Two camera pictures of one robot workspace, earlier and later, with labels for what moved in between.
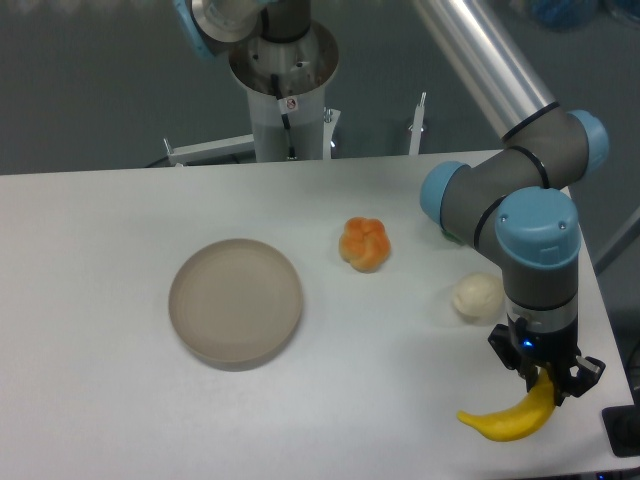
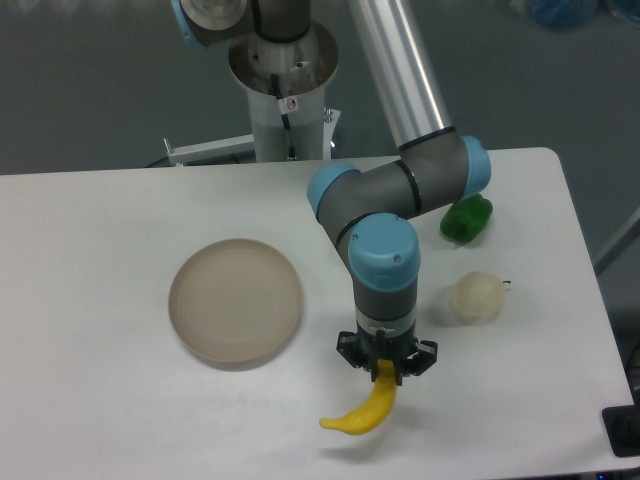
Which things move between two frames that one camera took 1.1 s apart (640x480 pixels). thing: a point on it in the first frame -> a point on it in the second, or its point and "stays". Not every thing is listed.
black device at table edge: (622, 426) stays
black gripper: (522, 348) -> (400, 348)
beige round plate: (235, 304) stays
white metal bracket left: (183, 155) stays
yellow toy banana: (521, 418) -> (375, 410)
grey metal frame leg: (620, 241) stays
